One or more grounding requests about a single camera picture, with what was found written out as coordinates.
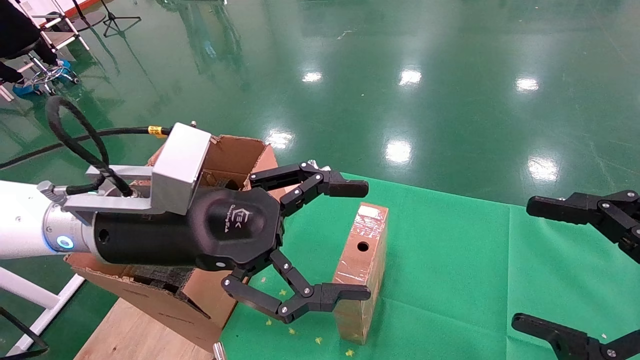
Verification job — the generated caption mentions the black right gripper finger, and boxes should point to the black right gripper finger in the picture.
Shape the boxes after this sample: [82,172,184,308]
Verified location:
[511,312,640,360]
[526,190,640,263]

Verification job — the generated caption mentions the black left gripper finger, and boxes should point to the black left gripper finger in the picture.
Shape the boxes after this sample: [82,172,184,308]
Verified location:
[249,161,370,217]
[221,250,372,324]

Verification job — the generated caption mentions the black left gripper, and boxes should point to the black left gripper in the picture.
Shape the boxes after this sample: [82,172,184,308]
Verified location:
[92,187,286,273]

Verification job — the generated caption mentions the small brown cardboard box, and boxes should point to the small brown cardboard box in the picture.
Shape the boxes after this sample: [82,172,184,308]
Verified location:
[332,202,389,346]

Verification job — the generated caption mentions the large open cardboard carton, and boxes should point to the large open cardboard carton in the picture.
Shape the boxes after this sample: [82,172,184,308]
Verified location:
[64,134,288,353]

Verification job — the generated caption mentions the green table cloth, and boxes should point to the green table cloth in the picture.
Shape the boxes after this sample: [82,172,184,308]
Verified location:
[220,172,640,360]

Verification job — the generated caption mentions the wheeled metal stool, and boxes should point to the wheeled metal stool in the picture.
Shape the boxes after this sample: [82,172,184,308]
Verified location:
[20,42,81,97]

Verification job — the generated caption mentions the black tripod stand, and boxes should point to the black tripod stand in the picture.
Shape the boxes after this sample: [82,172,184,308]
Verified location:
[99,0,142,39]

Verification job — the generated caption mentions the white metal rack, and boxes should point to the white metal rack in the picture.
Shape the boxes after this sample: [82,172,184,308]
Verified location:
[14,0,92,52]

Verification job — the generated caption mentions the person in black clothes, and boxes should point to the person in black clothes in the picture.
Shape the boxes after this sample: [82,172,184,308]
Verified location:
[0,0,59,85]

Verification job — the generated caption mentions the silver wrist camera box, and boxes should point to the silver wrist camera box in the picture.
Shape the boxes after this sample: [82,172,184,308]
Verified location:
[62,122,212,226]

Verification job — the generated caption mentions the white metal frame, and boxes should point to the white metal frame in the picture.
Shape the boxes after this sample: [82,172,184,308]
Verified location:
[0,265,86,358]

